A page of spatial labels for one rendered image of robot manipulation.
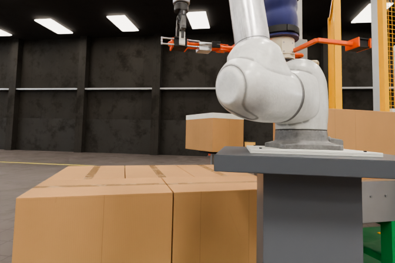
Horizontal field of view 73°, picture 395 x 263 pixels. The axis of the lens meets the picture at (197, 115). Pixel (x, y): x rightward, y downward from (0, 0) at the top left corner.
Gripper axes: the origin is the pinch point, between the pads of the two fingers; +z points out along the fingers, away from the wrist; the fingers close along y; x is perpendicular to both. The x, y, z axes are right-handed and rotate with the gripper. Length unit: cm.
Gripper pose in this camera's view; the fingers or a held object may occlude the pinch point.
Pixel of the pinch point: (180, 42)
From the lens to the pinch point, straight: 145.4
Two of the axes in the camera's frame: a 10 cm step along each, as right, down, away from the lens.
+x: -9.6, -0.4, -2.7
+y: -2.7, 0.7, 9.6
